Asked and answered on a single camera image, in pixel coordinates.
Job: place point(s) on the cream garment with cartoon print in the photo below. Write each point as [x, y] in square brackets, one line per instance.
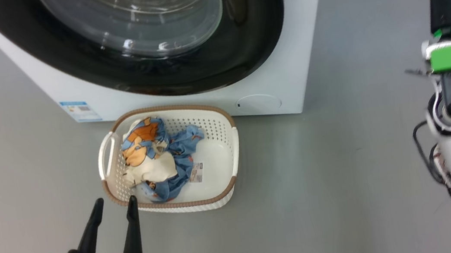
[156, 166]

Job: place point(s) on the barcode sticker inside basket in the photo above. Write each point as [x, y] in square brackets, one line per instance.
[196, 172]

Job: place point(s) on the blue energy label sticker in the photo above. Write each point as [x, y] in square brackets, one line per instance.
[79, 111]

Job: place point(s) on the cream basket with brown rim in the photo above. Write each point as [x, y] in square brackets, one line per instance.
[213, 163]

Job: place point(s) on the black-rimmed glass washer door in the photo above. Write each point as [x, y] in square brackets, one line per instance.
[241, 46]

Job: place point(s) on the white front-load washing machine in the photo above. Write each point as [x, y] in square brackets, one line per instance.
[288, 70]

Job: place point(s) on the blue garment with orange print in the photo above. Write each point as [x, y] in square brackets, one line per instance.
[180, 150]

